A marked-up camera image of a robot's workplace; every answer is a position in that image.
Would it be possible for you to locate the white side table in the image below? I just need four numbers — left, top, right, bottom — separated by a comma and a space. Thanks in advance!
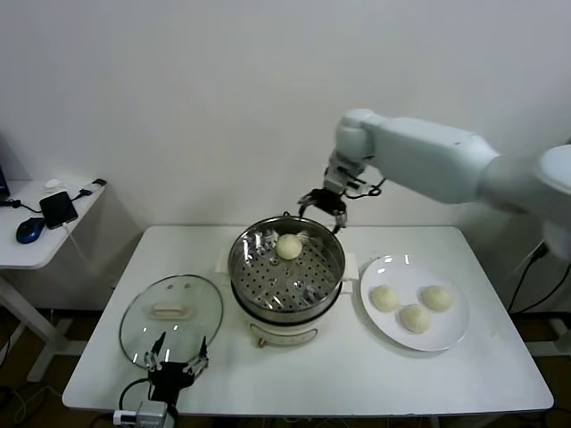
0, 180, 146, 384

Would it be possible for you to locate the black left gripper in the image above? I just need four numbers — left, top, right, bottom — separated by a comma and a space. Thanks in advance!
143, 331, 210, 401

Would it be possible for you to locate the white electric cooker base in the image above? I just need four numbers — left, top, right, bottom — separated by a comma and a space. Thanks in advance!
230, 280, 353, 350

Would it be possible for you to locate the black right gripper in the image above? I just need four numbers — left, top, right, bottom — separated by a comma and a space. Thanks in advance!
297, 189, 348, 234

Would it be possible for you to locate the white plate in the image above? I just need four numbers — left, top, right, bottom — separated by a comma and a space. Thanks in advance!
359, 253, 470, 353

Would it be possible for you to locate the white charging cable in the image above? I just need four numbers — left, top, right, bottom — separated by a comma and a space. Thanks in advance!
62, 225, 97, 277

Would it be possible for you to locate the white steamed baozi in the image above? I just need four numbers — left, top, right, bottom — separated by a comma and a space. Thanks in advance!
398, 303, 433, 333
370, 284, 401, 312
420, 284, 455, 312
275, 233, 303, 260

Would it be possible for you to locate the blue computer mouse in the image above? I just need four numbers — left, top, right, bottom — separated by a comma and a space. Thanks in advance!
14, 217, 46, 245

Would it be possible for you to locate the glass pot lid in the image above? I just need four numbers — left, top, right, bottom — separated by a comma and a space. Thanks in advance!
118, 275, 224, 369

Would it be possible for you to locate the dark monitor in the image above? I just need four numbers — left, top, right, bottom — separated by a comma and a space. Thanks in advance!
0, 133, 11, 202

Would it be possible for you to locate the black desk cable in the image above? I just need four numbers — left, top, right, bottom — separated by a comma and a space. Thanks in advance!
0, 199, 44, 215

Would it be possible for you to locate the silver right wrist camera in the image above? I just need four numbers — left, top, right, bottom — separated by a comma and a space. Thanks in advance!
323, 152, 371, 197

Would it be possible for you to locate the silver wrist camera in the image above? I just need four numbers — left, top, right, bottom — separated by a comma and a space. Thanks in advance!
323, 152, 371, 197
113, 399, 169, 424

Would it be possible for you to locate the black phone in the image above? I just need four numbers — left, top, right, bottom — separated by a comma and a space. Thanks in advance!
38, 192, 79, 231

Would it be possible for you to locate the steel steamer basket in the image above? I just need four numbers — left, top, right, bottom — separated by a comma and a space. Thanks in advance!
215, 217, 358, 323

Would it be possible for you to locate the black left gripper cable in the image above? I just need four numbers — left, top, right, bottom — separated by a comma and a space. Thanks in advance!
118, 377, 151, 411

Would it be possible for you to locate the black power cable with adapter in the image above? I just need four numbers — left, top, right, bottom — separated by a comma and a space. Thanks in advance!
507, 243, 571, 313

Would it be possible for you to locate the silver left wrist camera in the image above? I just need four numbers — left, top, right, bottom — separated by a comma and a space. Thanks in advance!
113, 399, 169, 424

